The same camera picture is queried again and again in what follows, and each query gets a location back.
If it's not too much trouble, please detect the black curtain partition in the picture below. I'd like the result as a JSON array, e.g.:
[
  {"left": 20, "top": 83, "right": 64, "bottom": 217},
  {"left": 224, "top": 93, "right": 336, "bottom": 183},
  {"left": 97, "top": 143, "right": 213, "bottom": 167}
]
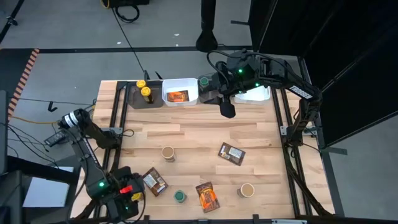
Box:
[
  {"left": 298, "top": 0, "right": 398, "bottom": 149},
  {"left": 248, "top": 0, "right": 304, "bottom": 57}
]

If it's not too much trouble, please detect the orange brown taco seasoning packet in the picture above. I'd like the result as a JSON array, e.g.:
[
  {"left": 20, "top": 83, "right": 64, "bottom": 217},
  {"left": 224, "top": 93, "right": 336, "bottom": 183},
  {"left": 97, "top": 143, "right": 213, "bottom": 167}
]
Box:
[
  {"left": 142, "top": 167, "right": 169, "bottom": 197},
  {"left": 166, "top": 90, "right": 190, "bottom": 103},
  {"left": 217, "top": 142, "right": 246, "bottom": 167},
  {"left": 195, "top": 181, "right": 221, "bottom": 214}
]

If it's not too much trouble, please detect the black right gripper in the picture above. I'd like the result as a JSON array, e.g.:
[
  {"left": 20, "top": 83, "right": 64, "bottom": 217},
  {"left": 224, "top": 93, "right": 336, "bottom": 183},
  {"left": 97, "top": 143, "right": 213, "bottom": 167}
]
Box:
[{"left": 217, "top": 51, "right": 261, "bottom": 119}]

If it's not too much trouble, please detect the orange black hazard tape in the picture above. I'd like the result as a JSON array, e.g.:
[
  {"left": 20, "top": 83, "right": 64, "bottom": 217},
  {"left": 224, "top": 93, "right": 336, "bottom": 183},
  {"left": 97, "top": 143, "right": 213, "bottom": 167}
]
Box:
[{"left": 7, "top": 48, "right": 40, "bottom": 121}]

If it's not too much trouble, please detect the black stand pole base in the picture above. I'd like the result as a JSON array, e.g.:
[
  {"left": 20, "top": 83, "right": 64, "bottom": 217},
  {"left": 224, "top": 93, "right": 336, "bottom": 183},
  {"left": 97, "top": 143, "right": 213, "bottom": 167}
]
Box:
[{"left": 195, "top": 0, "right": 219, "bottom": 53}]

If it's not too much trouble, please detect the white flat panel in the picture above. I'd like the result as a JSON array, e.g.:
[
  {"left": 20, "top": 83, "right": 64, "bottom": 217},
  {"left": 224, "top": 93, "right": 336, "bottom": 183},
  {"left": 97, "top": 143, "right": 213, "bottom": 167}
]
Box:
[{"left": 22, "top": 166, "right": 75, "bottom": 208}]

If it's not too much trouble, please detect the grey translucent plastic bin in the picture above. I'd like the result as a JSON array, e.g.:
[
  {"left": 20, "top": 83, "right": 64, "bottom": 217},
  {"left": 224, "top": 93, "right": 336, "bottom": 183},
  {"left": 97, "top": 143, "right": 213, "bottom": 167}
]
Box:
[
  {"left": 126, "top": 80, "right": 165, "bottom": 110},
  {"left": 197, "top": 74, "right": 236, "bottom": 105}
]

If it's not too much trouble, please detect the white plastic handled bin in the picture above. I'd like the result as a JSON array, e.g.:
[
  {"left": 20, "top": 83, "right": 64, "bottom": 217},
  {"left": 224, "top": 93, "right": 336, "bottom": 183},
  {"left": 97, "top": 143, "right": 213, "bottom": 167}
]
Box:
[
  {"left": 232, "top": 84, "right": 271, "bottom": 106},
  {"left": 161, "top": 77, "right": 200, "bottom": 108}
]

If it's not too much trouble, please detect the black aluminium table frame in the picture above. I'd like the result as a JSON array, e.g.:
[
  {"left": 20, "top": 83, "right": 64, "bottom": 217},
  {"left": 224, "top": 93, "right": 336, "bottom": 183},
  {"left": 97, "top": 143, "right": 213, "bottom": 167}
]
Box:
[{"left": 70, "top": 79, "right": 346, "bottom": 224}]

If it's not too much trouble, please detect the black power adapter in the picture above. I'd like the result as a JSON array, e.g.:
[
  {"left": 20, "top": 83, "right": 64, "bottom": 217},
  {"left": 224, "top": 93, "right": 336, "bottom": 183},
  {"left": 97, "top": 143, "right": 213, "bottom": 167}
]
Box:
[{"left": 43, "top": 130, "right": 69, "bottom": 147}]

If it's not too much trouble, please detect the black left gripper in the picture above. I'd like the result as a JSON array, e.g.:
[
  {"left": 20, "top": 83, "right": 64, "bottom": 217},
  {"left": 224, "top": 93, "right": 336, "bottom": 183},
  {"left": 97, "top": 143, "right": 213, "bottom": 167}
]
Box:
[{"left": 105, "top": 166, "right": 146, "bottom": 221}]

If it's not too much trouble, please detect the grey curtain stand foot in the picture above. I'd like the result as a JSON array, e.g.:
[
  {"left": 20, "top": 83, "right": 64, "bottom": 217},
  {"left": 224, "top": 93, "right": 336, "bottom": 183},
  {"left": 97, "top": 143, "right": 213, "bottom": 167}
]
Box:
[{"left": 320, "top": 146, "right": 348, "bottom": 156}]

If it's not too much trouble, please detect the tan cup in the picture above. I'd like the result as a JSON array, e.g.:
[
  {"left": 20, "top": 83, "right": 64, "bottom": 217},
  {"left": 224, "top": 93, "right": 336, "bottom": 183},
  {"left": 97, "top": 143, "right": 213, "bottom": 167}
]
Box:
[{"left": 160, "top": 145, "right": 176, "bottom": 162}]

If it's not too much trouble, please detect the black workstation frame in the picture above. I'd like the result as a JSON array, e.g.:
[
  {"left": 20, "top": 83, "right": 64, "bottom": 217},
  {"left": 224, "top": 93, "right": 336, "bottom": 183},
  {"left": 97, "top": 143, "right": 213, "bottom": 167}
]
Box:
[{"left": 0, "top": 90, "right": 81, "bottom": 224}]

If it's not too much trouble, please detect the black coiled floor cable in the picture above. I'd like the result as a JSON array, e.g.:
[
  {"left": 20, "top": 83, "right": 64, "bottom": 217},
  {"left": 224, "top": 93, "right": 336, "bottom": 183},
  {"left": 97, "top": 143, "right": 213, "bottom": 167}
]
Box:
[{"left": 113, "top": 4, "right": 141, "bottom": 24}]

